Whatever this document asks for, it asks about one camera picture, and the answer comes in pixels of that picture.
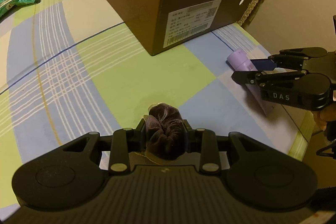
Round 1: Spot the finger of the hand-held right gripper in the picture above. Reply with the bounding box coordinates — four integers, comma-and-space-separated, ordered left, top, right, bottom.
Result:
231, 70, 307, 87
249, 47, 328, 71

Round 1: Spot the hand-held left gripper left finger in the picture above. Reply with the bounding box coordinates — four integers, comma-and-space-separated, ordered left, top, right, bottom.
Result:
62, 119, 147, 174

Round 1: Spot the dark velvet scrunchie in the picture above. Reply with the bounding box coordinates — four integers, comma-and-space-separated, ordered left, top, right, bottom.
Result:
143, 102, 187, 161

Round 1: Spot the person's right hand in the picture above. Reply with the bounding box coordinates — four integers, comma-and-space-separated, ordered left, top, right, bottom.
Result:
313, 107, 334, 132

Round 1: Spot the purple tube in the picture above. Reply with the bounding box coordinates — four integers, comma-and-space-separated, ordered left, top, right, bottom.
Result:
226, 48, 286, 117

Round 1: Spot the checked tablecloth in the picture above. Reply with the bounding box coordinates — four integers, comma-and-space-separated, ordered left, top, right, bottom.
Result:
0, 0, 315, 214

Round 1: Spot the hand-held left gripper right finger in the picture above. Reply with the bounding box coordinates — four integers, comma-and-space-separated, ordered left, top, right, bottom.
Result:
182, 119, 265, 174

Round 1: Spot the brown cardboard shoe box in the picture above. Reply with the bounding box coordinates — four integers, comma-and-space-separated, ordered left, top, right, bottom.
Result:
88, 0, 262, 56

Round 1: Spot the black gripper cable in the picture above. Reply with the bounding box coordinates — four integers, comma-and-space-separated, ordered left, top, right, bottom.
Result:
316, 122, 336, 159

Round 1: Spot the small green snack packet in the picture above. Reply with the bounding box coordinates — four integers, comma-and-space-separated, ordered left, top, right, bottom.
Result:
0, 1, 17, 23

